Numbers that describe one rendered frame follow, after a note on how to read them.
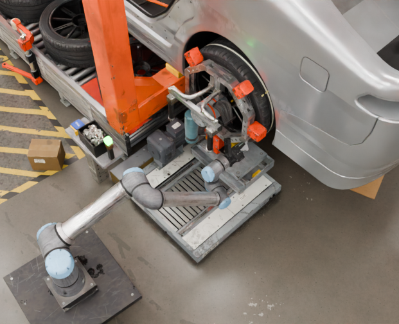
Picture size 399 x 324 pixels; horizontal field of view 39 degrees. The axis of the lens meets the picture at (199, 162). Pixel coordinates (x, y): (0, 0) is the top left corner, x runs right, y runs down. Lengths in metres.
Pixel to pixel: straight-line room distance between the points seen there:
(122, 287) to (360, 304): 1.52
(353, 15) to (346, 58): 1.30
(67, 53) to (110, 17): 1.45
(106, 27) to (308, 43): 1.07
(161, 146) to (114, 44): 0.92
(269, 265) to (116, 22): 1.85
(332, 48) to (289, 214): 1.65
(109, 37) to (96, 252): 1.31
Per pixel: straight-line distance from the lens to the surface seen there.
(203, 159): 4.00
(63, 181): 4.21
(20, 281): 3.55
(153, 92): 3.70
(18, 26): 4.68
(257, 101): 3.21
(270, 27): 2.83
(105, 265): 3.48
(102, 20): 3.02
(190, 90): 3.57
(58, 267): 3.15
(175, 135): 3.83
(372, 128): 2.78
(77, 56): 4.45
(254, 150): 4.00
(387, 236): 4.07
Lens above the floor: 3.41
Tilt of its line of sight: 54 degrees down
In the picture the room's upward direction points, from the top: straight up
